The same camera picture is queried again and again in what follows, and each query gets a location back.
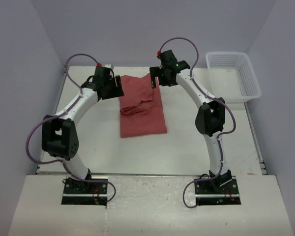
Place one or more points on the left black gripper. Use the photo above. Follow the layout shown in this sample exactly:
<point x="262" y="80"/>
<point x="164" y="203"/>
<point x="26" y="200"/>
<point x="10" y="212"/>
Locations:
<point x="117" y="91"/>

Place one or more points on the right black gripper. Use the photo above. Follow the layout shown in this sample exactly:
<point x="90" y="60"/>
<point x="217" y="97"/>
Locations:
<point x="156" y="72"/>

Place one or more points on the red t shirt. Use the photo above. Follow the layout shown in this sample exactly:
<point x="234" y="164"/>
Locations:
<point x="141" y="108"/>

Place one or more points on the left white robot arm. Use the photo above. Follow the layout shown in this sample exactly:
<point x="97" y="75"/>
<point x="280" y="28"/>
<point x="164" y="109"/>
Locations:
<point x="59" y="133"/>

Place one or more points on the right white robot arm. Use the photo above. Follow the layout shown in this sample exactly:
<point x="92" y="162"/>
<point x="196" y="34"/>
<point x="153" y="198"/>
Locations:
<point x="210" y="118"/>

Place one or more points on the white plastic basket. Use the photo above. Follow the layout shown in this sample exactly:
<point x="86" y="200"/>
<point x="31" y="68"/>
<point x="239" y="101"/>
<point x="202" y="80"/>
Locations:
<point x="232" y="76"/>

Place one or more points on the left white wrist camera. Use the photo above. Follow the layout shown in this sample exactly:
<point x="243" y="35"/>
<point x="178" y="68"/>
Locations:
<point x="110" y="66"/>

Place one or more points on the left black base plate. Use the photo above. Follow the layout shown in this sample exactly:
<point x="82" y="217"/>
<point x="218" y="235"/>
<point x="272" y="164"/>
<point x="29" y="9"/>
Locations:
<point x="83" y="193"/>

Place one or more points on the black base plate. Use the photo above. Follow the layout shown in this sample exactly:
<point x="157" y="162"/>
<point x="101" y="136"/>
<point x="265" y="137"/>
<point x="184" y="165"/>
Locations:
<point x="83" y="193"/>
<point x="208" y="193"/>

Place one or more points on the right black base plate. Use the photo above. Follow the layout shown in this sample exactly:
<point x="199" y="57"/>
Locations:
<point x="208" y="193"/>

